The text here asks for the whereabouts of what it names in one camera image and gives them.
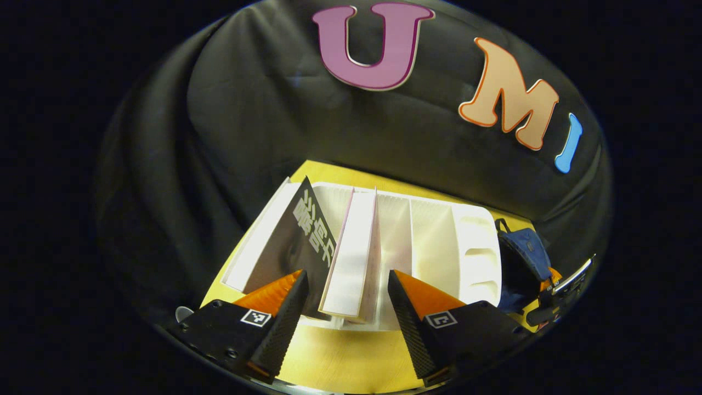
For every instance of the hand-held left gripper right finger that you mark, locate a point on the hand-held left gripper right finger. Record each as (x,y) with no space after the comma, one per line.
(411,329)

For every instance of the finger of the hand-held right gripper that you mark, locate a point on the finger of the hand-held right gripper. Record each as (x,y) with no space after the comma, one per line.
(548,280)

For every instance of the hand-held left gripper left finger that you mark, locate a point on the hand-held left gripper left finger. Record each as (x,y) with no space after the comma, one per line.
(279,323)

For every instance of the blue schoolbag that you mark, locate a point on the blue schoolbag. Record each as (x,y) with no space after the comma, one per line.
(526,252)

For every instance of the dark face cover book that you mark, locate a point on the dark face cover book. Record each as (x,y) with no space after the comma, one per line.
(290,241)

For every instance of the white plastic bookshelf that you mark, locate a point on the white plastic bookshelf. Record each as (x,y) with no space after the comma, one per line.
(433,247)

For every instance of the pink cover book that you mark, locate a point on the pink cover book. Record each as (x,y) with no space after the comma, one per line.
(354,252)

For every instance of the black backdrop cloth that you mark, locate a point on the black backdrop cloth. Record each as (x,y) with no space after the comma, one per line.
(307,120)

